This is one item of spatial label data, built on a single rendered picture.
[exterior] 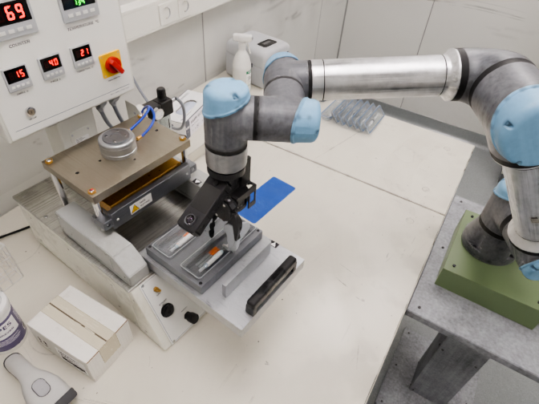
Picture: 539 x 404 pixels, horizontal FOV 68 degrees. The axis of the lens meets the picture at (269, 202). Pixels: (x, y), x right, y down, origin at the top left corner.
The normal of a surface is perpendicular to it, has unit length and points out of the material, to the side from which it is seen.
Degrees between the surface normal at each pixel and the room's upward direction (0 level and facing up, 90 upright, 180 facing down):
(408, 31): 90
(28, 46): 90
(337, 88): 88
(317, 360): 0
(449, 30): 90
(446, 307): 0
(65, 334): 2
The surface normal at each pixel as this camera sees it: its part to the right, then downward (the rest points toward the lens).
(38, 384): 0.36, -0.51
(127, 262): 0.56, -0.26
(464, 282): -0.53, 0.56
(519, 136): -0.04, 0.63
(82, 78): 0.80, 0.44
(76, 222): 0.06, -0.73
